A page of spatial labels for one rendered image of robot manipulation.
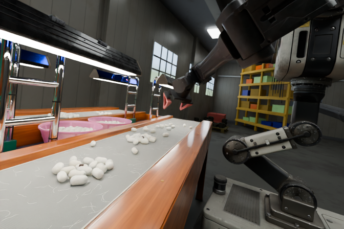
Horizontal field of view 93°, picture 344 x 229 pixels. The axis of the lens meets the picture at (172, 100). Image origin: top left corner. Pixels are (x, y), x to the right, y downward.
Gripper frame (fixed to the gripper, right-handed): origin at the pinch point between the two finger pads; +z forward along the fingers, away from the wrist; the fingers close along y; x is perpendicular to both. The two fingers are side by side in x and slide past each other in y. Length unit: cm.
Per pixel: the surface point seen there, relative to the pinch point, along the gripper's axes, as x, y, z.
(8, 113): 9, -63, 18
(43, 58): 45, -57, 14
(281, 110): 165, 570, 131
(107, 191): -35.4, -34.4, -7.2
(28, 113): 42, -65, 55
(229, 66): 527, 645, 173
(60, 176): -29, -44, -4
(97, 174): -30.2, -36.0, -4.6
